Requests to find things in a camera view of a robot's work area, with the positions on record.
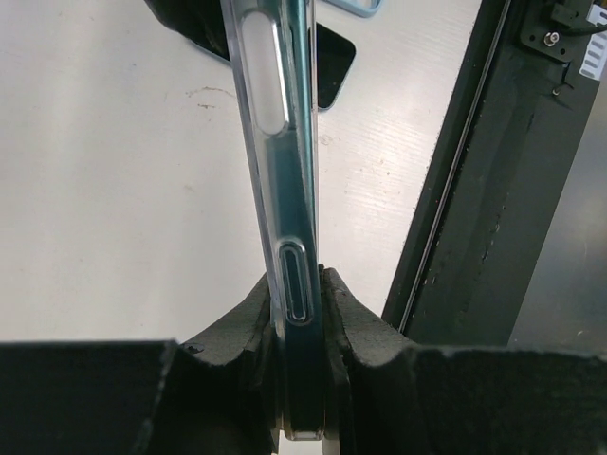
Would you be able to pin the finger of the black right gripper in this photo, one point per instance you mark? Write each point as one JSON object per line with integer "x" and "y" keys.
{"x": 200, "y": 21}

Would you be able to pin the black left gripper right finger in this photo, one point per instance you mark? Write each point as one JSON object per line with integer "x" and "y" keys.
{"x": 389, "y": 395}

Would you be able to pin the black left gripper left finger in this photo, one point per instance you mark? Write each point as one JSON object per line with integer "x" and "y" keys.
{"x": 201, "y": 396}

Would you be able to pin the clear transparent phone case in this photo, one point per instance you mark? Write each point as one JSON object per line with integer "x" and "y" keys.
{"x": 256, "y": 43}

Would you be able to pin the light blue phone case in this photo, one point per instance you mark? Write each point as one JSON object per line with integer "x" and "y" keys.
{"x": 360, "y": 8}

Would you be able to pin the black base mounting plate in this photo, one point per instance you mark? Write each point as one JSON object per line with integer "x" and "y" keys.
{"x": 520, "y": 148}

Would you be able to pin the black table edge rail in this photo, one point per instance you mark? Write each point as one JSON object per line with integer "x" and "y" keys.
{"x": 450, "y": 145}

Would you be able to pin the right white cable duct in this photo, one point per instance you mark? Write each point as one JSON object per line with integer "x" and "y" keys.
{"x": 594, "y": 59}

